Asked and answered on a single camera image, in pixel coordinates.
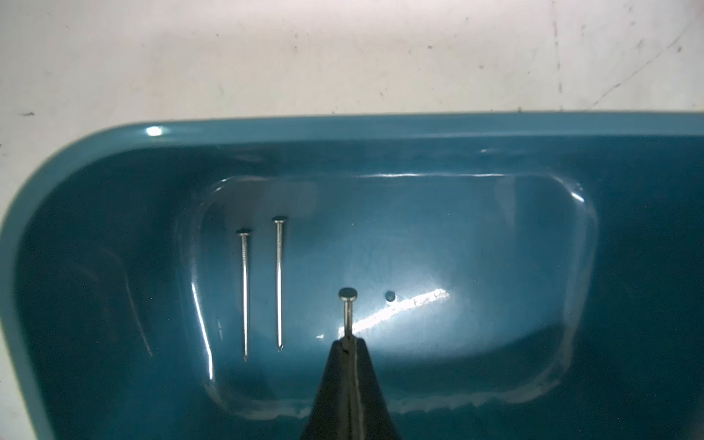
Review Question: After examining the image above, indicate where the steel nail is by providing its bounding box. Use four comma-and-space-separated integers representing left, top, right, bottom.
273, 216, 287, 351
238, 228, 250, 361
338, 287, 358, 337

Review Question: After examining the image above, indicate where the teal plastic storage box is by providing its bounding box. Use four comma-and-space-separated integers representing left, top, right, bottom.
1, 113, 703, 439

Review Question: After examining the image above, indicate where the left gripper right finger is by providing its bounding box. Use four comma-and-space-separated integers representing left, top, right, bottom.
349, 337, 400, 439

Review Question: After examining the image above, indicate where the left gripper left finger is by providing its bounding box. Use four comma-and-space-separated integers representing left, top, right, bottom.
301, 338, 351, 439

